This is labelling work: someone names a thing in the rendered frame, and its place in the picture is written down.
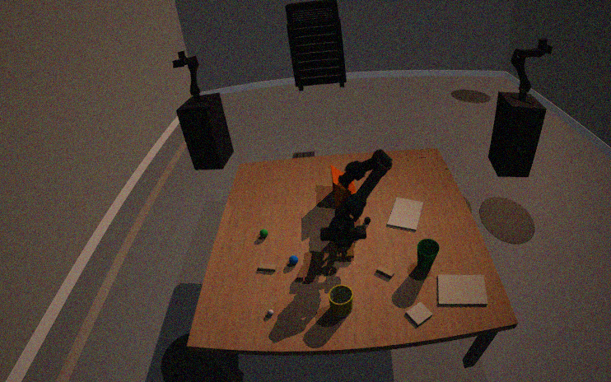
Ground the yellow mug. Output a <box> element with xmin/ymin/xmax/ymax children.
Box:
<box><xmin>328</xmin><ymin>285</ymin><xmax>353</xmax><ymax>317</ymax></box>

